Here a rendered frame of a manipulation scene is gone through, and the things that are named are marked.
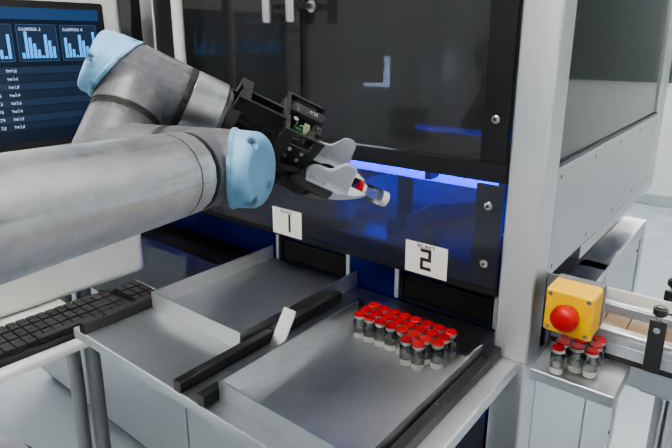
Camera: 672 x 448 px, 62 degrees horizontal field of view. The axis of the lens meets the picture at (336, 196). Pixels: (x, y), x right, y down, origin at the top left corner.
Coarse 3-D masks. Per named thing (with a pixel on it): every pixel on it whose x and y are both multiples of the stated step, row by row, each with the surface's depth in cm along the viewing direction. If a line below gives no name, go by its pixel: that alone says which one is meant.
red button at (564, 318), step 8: (552, 312) 83; (560, 312) 82; (568, 312) 82; (576, 312) 83; (552, 320) 83; (560, 320) 82; (568, 320) 82; (576, 320) 82; (560, 328) 83; (568, 328) 82
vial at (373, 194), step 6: (366, 186) 74; (372, 186) 75; (366, 192) 74; (372, 192) 74; (378, 192) 75; (384, 192) 75; (366, 198) 75; (372, 198) 75; (378, 198) 75; (384, 198) 75; (378, 204) 76; (384, 204) 76
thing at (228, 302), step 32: (256, 256) 132; (160, 288) 112; (192, 288) 118; (224, 288) 120; (256, 288) 120; (288, 288) 120; (320, 288) 120; (192, 320) 104; (224, 320) 106; (256, 320) 106
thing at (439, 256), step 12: (408, 240) 101; (408, 252) 101; (420, 252) 100; (432, 252) 98; (444, 252) 97; (408, 264) 102; (432, 264) 99; (444, 264) 97; (432, 276) 99; (444, 276) 98
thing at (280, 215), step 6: (276, 210) 121; (282, 210) 120; (288, 210) 119; (276, 216) 121; (282, 216) 120; (294, 216) 118; (300, 216) 117; (276, 222) 122; (282, 222) 120; (294, 222) 118; (300, 222) 117; (276, 228) 122; (282, 228) 121; (294, 228) 119; (300, 228) 117; (288, 234) 120; (294, 234) 119; (300, 234) 118
